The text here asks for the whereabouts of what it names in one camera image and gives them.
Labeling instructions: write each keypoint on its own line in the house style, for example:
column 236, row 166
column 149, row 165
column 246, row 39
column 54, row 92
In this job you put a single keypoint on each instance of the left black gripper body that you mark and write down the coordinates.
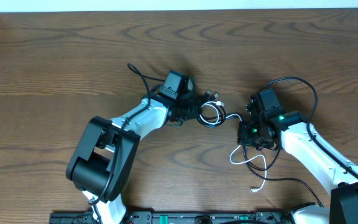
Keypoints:
column 187, row 111

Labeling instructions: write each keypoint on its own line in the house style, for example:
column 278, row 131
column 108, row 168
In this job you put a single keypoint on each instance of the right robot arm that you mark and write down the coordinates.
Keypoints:
column 337, row 174

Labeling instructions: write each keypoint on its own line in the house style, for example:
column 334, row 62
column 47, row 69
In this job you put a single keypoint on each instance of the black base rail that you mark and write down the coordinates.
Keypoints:
column 261, row 216

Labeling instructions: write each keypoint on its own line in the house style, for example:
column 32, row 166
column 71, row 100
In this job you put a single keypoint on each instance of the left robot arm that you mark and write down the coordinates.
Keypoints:
column 103, row 159

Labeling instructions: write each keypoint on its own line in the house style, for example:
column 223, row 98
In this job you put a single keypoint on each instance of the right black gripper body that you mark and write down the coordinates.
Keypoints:
column 252, row 135

